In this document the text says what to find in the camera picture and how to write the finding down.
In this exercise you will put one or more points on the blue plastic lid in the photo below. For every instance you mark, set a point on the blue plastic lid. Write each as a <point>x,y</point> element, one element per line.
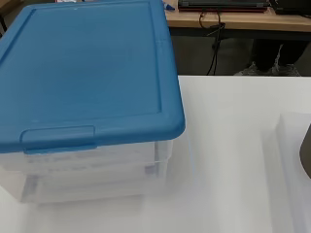
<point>90,64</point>

